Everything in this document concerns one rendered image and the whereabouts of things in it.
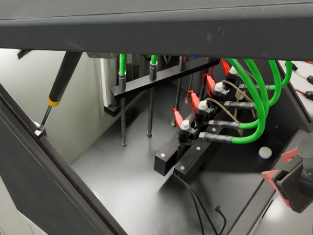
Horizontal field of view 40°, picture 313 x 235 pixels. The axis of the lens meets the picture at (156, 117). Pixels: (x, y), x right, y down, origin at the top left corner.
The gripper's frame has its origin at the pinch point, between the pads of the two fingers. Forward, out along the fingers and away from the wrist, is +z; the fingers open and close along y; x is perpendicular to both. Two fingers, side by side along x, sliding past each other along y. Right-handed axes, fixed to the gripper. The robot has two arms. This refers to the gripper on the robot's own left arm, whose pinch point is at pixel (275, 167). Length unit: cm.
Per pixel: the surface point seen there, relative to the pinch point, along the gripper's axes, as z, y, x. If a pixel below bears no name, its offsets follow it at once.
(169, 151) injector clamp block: 43.7, 3.9, 2.1
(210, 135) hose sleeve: 27.2, -2.6, -0.9
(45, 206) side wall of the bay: 37, 37, -10
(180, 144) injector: 38.9, 1.6, 0.7
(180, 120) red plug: 37.7, -1.6, -5.1
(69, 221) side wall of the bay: 29.7, 34.7, -6.0
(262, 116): 9.8, -7.9, -4.3
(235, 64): 8.4, -7.9, -16.8
